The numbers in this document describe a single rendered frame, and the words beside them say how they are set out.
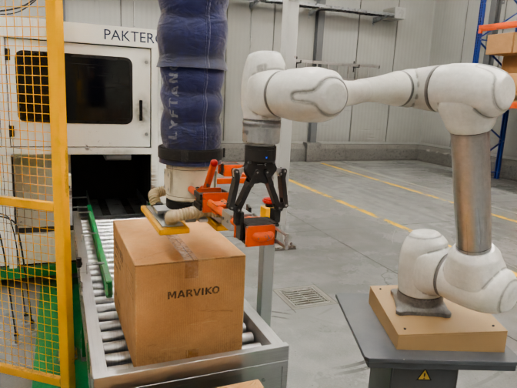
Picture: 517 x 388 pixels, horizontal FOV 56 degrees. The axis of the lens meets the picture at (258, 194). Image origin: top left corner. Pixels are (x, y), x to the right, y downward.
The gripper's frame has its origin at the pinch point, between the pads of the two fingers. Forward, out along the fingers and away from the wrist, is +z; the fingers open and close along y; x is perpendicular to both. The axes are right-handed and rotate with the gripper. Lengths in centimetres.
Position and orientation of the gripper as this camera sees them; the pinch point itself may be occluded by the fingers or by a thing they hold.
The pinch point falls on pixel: (256, 227)
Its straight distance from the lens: 118.8
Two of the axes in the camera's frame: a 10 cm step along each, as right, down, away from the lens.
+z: -0.5, 9.8, 2.0
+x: 3.8, 2.0, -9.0
